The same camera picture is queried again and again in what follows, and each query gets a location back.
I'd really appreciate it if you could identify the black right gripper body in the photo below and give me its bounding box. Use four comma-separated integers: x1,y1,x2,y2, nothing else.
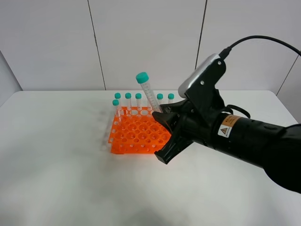
164,58,227,145

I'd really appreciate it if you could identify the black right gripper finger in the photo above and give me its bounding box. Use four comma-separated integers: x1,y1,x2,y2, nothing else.
152,112,181,136
154,125,193,164

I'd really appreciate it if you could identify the test tube second row left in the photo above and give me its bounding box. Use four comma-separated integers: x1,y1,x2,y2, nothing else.
112,99,122,122

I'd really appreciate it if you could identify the orange test tube rack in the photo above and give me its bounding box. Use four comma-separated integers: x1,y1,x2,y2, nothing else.
108,106,171,154

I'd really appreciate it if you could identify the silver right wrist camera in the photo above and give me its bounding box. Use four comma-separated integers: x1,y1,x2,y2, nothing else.
178,54,220,98

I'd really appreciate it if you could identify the green capped test tube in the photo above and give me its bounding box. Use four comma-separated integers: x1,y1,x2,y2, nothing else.
136,72,162,113

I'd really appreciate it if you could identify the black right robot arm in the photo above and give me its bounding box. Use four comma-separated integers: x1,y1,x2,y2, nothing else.
152,56,301,193

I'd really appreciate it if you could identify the black right camera cable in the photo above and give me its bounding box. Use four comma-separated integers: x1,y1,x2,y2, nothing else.
220,35,301,58

